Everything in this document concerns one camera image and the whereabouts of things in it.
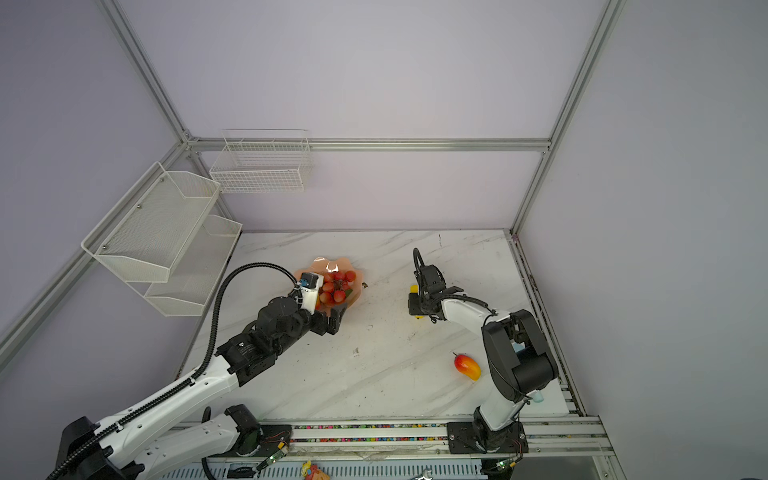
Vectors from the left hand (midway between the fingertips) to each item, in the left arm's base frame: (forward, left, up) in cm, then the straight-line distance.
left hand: (329, 300), depth 76 cm
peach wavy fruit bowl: (+25, +4, -16) cm, 30 cm away
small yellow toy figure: (-34, +3, -18) cm, 39 cm away
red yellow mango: (-10, -38, -18) cm, 43 cm away
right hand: (+9, -24, -16) cm, 30 cm away
